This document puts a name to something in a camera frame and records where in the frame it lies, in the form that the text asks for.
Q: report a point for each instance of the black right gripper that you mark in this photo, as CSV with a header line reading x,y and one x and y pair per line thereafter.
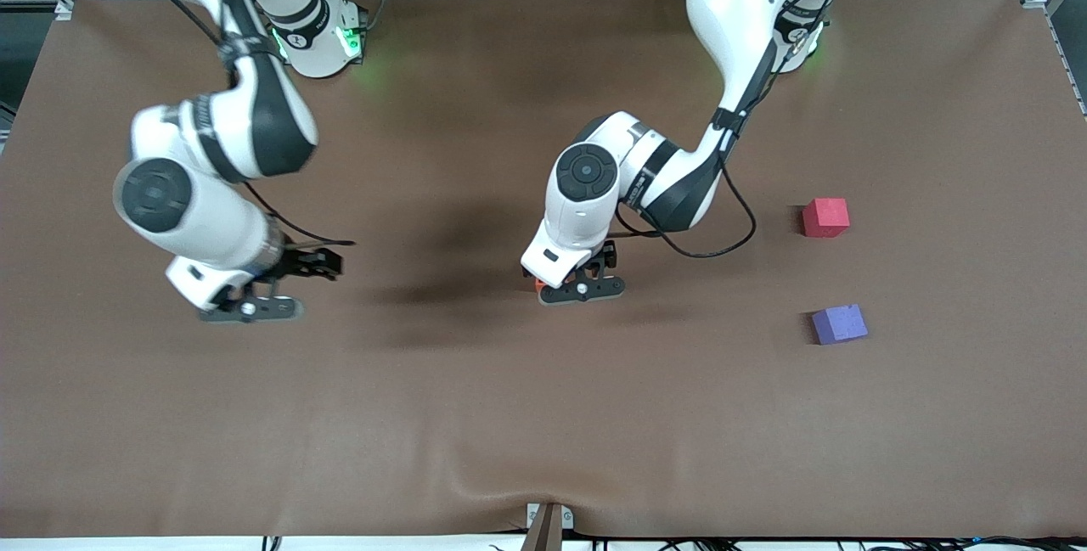
x,y
299,262

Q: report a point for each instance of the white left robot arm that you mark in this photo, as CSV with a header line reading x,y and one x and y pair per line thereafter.
x,y
577,220

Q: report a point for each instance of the brown support bar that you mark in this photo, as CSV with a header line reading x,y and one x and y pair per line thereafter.
x,y
543,534

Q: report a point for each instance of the grey metal bracket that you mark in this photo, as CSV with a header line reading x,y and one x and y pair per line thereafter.
x,y
533,517

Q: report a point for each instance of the purple foam block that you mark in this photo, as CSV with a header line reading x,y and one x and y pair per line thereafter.
x,y
839,323

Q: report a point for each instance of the red foam block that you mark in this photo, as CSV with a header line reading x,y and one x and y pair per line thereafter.
x,y
825,218

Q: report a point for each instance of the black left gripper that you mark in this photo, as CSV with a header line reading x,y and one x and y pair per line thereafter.
x,y
605,257

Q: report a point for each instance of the brown table mat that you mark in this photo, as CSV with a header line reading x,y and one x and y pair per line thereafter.
x,y
543,407

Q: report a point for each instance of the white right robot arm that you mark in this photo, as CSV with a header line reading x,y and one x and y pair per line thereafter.
x,y
195,211

